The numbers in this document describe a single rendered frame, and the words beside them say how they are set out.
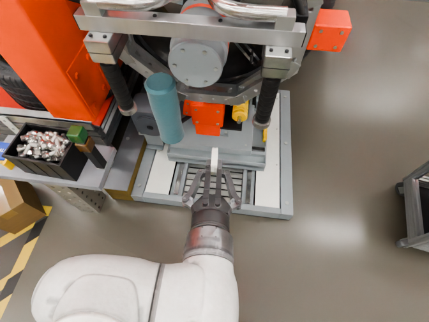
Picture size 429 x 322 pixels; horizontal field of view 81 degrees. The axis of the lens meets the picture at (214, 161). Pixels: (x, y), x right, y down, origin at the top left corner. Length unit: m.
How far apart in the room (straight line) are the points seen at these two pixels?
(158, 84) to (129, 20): 0.26
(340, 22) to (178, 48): 0.40
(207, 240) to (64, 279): 0.21
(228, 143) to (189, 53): 0.70
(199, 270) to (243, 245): 0.87
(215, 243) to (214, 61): 0.39
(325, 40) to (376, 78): 1.46
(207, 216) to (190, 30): 0.34
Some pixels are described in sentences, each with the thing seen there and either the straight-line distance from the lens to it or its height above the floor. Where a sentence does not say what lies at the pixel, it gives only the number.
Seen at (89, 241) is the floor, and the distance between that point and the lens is 1.41.
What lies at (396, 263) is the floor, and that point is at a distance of 1.51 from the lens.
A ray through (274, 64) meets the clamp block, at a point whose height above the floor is 0.93.
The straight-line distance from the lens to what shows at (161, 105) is 0.77.
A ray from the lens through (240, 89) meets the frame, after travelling 0.89.
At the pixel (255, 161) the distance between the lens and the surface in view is 1.28.
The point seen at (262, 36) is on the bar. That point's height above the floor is 0.97.
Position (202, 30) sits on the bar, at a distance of 0.51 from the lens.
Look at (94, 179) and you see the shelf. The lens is 0.98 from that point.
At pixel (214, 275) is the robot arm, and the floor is 0.83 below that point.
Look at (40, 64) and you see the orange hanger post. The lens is 0.90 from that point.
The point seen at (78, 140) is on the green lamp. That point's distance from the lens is 0.83.
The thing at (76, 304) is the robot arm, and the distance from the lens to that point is 0.39.
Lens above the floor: 1.24
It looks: 60 degrees down
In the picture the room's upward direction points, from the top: straight up
